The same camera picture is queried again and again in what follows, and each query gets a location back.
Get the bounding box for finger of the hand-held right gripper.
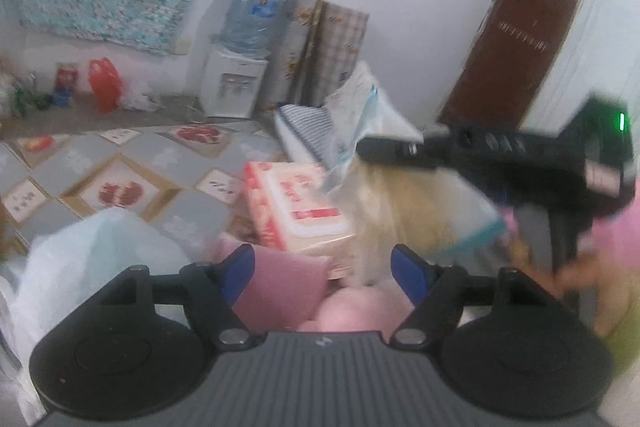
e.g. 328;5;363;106
356;131;453;170

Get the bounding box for pink plush toy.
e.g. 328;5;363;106
312;287;418;334

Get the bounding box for white water dispenser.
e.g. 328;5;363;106
199;44;268;120

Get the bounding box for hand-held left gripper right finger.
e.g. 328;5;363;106
390;243;556;348

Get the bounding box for person's right hand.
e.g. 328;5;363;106
556;252;615;334

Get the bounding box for floral folded panel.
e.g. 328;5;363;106
262;0;326;108

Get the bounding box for red plastic bag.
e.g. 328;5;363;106
89;57;123;114

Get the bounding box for yellowish clear packet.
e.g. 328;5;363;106
320;87;511;288

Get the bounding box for pink towel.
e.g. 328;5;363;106
215;239;333;333

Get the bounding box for red white canister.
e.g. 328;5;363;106
54;62;80;94

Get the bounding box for white plastic bag blue print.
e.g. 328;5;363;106
10;209;206;368

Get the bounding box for green bottles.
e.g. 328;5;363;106
12;74;51;115

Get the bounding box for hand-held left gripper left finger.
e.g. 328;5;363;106
97;243;257;352

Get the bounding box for thin white plastic bag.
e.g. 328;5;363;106
120;79;161;112

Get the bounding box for blue striped cloth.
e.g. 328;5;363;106
274;103;335;168

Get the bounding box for dark red door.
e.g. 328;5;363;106
437;0;581;130

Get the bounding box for red white tissue packet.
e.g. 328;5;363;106
242;161;357;258

